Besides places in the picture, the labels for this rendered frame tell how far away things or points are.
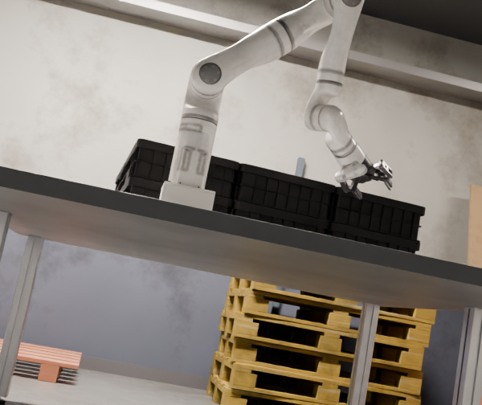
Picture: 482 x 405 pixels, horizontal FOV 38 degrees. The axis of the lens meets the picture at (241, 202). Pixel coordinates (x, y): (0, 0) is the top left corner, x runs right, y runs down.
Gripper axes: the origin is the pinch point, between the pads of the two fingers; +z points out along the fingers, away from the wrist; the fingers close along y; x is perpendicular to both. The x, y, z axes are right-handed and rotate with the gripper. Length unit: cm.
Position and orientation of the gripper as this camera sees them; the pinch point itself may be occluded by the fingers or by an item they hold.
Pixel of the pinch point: (374, 191)
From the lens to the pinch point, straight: 204.2
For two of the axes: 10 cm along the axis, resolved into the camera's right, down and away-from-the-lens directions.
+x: -1.3, 7.4, -6.6
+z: 5.4, 6.1, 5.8
